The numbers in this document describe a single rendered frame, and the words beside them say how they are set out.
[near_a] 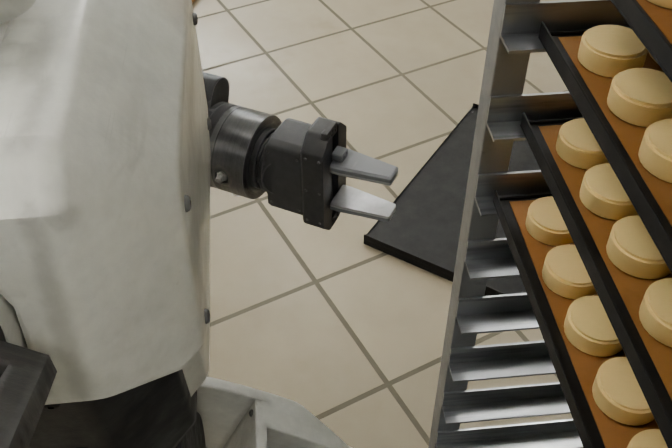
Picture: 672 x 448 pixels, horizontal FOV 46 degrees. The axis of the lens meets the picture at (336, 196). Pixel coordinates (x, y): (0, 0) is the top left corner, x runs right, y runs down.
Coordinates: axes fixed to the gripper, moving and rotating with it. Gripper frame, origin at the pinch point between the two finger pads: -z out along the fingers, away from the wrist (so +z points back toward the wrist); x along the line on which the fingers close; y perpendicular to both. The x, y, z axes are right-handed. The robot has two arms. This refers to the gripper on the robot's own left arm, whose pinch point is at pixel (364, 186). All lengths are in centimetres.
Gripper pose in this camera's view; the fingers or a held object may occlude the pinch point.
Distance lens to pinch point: 76.7
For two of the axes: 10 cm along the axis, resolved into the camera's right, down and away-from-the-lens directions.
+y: 4.1, -6.1, 6.8
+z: -9.1, -2.7, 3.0
